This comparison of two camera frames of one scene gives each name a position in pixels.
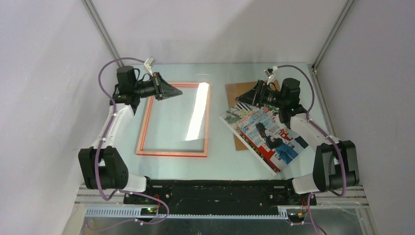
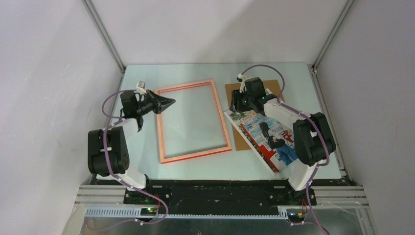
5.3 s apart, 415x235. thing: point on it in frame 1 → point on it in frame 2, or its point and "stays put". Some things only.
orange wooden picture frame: [202, 153] → [161, 125]
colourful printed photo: [260, 131] stays put
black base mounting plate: [220, 196] stays put
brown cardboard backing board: [234, 90] stays put
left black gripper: [162, 90] → [160, 103]
